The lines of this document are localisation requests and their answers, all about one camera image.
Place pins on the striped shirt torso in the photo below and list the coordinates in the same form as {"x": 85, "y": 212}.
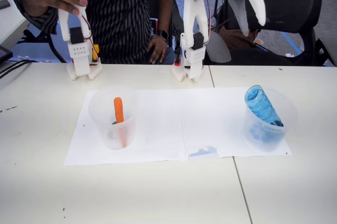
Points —
{"x": 126, "y": 10}

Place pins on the person's left forearm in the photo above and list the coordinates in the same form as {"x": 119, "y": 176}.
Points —
{"x": 164, "y": 13}

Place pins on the white paper sheet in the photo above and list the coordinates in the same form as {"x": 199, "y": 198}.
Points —
{"x": 152, "y": 129}
{"x": 223, "y": 118}

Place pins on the black mesh office chair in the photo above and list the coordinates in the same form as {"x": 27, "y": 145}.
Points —
{"x": 297, "y": 10}

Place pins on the clear plastic cup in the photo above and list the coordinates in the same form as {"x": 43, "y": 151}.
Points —
{"x": 105, "y": 139}

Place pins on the yellow clamp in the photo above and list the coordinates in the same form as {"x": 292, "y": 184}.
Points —
{"x": 96, "y": 51}

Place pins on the grey plastic chair part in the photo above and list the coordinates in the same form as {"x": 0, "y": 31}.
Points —
{"x": 218, "y": 48}

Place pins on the black phone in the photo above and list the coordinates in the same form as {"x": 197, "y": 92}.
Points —
{"x": 4, "y": 4}

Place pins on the clear cup with blue print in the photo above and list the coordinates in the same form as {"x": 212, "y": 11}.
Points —
{"x": 289, "y": 113}

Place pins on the person's left hand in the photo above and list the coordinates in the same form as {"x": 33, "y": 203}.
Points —
{"x": 156, "y": 48}

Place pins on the brown clothed person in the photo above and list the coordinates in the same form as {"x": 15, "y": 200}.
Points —
{"x": 234, "y": 39}

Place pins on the blue plastic bottle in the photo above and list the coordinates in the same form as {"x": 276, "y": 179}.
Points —
{"x": 260, "y": 105}

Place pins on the orange carrot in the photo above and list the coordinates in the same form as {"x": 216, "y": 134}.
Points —
{"x": 119, "y": 110}

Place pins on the black smartwatch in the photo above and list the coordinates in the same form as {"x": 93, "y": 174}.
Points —
{"x": 163, "y": 35}

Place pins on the white leader arm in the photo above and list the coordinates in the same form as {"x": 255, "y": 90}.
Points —
{"x": 79, "y": 63}

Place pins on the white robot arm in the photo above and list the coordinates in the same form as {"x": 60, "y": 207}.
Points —
{"x": 189, "y": 10}

